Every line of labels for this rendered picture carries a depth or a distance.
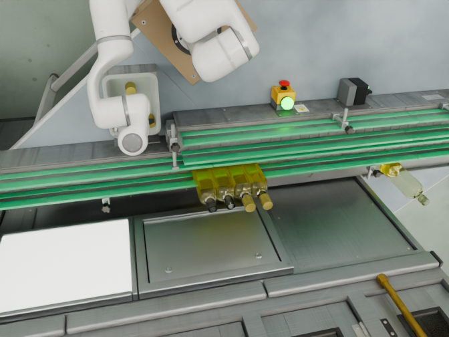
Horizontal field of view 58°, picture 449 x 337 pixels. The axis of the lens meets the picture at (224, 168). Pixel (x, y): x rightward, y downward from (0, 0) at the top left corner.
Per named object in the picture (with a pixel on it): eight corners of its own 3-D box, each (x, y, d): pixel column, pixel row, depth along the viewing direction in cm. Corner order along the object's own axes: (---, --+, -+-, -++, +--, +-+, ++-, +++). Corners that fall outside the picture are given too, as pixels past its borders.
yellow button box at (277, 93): (269, 102, 156) (276, 111, 150) (271, 84, 151) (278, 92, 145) (286, 101, 157) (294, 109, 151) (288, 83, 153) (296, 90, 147)
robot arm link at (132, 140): (108, 99, 96) (148, 94, 98) (109, 93, 106) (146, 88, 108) (120, 160, 102) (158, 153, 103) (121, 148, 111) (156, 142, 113)
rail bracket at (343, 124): (327, 118, 150) (344, 135, 139) (331, 99, 146) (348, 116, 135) (337, 116, 151) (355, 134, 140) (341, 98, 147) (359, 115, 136)
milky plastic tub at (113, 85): (110, 127, 146) (110, 139, 139) (101, 66, 133) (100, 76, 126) (159, 122, 149) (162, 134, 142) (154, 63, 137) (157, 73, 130)
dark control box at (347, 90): (335, 97, 161) (345, 106, 154) (339, 77, 157) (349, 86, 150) (354, 95, 163) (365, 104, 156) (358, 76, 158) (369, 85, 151)
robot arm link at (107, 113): (131, 41, 105) (146, 123, 107) (80, 48, 103) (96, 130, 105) (131, 33, 97) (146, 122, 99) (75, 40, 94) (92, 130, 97)
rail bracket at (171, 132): (168, 157, 143) (172, 177, 133) (165, 114, 133) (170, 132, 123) (176, 156, 143) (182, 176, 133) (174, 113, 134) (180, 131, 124)
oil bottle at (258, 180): (236, 165, 152) (252, 200, 135) (237, 152, 149) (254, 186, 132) (250, 164, 153) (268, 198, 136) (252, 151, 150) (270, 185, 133)
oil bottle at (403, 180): (379, 170, 171) (417, 209, 150) (382, 158, 167) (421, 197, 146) (391, 168, 172) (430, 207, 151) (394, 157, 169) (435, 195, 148)
